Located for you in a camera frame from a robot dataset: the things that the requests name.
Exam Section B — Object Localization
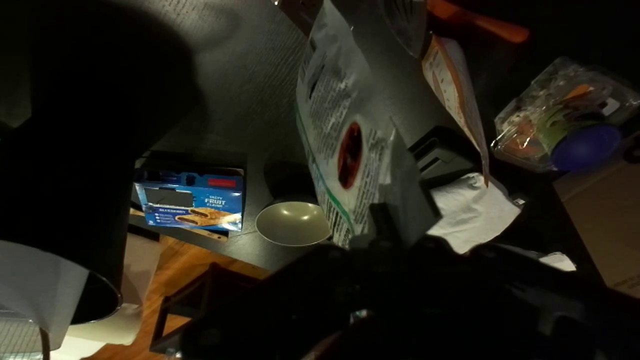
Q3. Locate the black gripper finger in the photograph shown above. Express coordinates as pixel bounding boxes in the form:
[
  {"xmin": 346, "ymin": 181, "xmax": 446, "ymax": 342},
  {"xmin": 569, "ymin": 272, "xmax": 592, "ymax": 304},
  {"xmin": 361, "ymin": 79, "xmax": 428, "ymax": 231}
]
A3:
[{"xmin": 366, "ymin": 202, "xmax": 402, "ymax": 251}]

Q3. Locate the small black block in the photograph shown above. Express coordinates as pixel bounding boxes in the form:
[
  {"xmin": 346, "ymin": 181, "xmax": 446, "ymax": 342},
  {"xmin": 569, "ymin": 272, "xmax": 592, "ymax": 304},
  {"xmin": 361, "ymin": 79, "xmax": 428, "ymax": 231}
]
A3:
[{"xmin": 406, "ymin": 126, "xmax": 481, "ymax": 195}]

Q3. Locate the crumpled white paper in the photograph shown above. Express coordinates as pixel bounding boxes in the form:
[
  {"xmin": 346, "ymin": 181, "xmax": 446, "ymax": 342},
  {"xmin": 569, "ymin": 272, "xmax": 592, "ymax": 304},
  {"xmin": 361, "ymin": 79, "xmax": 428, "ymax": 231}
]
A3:
[{"xmin": 426, "ymin": 170, "xmax": 524, "ymax": 256}]

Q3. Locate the beige bowl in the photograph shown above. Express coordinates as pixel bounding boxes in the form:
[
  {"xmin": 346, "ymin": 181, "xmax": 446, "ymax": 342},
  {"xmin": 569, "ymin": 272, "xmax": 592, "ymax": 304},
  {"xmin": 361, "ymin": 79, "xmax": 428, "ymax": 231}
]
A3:
[{"xmin": 255, "ymin": 201, "xmax": 335, "ymax": 251}]

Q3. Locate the orange and white packet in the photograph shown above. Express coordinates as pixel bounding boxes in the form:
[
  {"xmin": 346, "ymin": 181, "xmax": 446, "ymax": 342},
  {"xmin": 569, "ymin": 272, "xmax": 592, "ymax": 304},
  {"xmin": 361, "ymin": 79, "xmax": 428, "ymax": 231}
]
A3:
[{"xmin": 421, "ymin": 34, "xmax": 495, "ymax": 187}]

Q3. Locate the clear bag of items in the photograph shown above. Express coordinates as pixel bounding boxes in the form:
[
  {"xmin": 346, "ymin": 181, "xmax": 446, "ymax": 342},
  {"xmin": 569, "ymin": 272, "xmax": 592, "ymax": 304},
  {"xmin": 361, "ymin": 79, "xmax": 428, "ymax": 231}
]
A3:
[{"xmin": 491, "ymin": 56, "xmax": 640, "ymax": 174}]

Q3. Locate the dark wooden chair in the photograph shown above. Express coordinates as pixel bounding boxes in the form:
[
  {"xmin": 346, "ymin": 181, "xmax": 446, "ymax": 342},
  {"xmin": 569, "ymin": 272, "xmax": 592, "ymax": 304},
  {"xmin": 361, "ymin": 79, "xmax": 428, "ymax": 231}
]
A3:
[{"xmin": 148, "ymin": 261, "xmax": 269, "ymax": 359}]

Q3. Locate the blue round lid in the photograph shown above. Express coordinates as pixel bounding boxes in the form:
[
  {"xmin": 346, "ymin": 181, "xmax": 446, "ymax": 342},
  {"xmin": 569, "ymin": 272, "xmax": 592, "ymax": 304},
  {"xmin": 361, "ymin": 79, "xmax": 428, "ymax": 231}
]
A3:
[{"xmin": 551, "ymin": 125, "xmax": 626, "ymax": 174}]

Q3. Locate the brown cardboard box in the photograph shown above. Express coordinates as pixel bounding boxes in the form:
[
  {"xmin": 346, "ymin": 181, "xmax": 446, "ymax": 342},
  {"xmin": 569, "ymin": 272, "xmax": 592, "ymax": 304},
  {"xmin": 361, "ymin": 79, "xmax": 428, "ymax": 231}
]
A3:
[{"xmin": 552, "ymin": 158, "xmax": 640, "ymax": 299}]

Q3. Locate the orange plastic utensil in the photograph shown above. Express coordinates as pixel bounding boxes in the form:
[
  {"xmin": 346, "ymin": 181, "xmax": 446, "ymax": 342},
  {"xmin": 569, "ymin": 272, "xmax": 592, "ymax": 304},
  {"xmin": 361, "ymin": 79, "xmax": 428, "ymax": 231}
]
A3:
[{"xmin": 426, "ymin": 0, "xmax": 532, "ymax": 49}]

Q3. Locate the large black bucket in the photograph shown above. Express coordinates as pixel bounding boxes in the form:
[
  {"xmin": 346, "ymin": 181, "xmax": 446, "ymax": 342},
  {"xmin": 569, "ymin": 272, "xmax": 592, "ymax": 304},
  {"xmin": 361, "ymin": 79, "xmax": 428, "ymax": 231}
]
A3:
[{"xmin": 0, "ymin": 0, "xmax": 207, "ymax": 329}]

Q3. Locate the white translucent container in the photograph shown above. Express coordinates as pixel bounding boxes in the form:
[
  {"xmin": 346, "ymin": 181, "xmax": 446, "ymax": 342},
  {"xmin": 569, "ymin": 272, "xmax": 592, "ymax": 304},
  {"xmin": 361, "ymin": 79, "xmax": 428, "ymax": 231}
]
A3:
[{"xmin": 0, "ymin": 239, "xmax": 93, "ymax": 352}]

